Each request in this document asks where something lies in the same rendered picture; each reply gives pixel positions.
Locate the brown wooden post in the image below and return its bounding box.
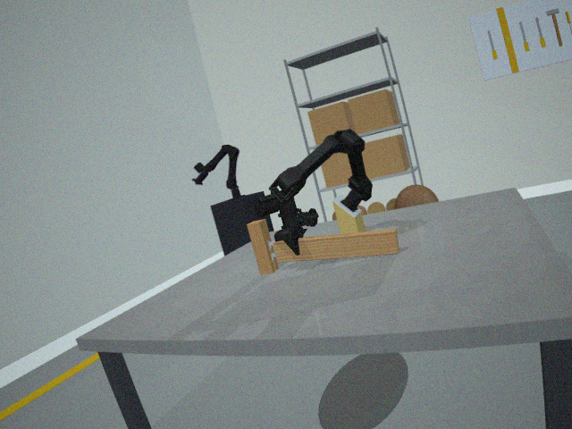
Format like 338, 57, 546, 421
247, 219, 279, 275

